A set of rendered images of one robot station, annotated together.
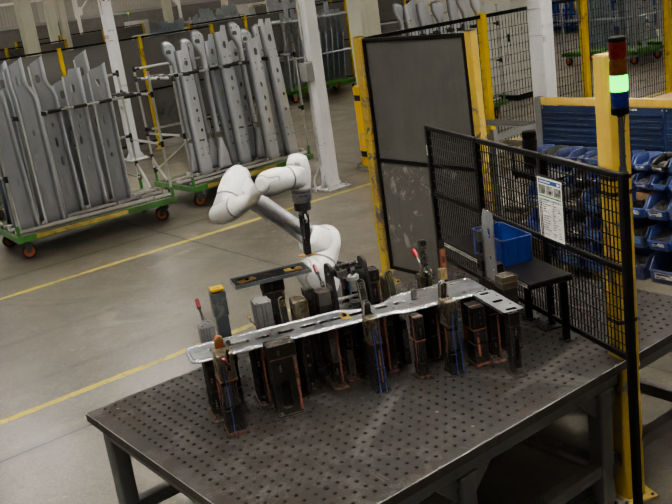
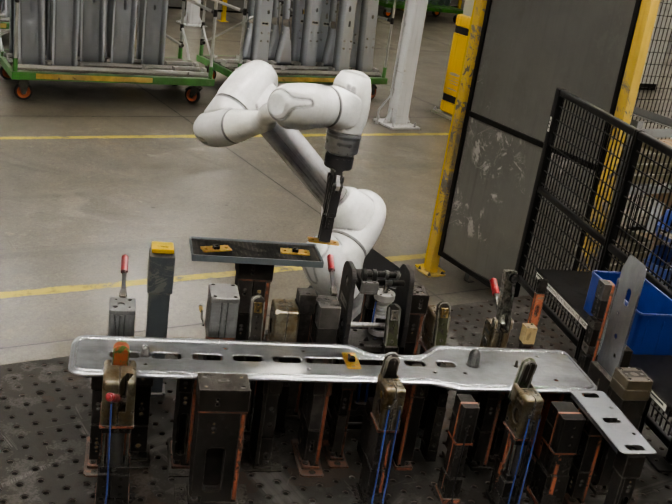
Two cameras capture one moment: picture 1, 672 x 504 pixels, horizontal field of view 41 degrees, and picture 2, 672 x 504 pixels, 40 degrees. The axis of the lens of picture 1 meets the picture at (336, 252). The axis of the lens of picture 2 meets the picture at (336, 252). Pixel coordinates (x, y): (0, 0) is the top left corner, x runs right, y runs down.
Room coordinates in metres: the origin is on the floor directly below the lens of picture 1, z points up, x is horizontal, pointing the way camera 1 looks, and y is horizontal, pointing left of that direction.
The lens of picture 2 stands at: (1.61, 0.00, 2.13)
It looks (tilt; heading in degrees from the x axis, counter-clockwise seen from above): 21 degrees down; 2
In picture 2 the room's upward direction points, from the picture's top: 9 degrees clockwise
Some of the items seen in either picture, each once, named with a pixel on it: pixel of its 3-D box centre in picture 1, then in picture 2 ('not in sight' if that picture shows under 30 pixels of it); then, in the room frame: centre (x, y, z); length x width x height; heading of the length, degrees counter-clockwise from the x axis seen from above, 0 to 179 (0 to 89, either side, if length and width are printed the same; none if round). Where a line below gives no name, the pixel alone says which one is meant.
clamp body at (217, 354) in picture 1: (229, 390); (117, 438); (3.42, 0.51, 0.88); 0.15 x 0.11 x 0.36; 17
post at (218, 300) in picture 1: (224, 335); (156, 323); (3.94, 0.57, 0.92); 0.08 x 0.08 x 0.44; 17
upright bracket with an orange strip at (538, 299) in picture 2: (446, 288); (524, 356); (4.07, -0.50, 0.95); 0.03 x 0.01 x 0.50; 107
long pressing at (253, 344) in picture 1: (341, 318); (344, 363); (3.75, 0.02, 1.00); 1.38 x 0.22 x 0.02; 107
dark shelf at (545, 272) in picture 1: (501, 258); (624, 333); (4.21, -0.80, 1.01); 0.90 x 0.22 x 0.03; 17
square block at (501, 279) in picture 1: (508, 311); (617, 431); (3.85, -0.74, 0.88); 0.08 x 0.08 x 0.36; 17
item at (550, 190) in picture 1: (552, 209); not in sight; (3.96, -1.00, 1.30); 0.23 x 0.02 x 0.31; 17
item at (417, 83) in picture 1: (427, 170); (528, 147); (6.54, -0.75, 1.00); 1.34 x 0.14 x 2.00; 36
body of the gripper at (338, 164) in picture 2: (303, 211); (337, 170); (3.91, 0.12, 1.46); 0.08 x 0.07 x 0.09; 12
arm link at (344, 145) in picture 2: (301, 195); (342, 142); (3.92, 0.12, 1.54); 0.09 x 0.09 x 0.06
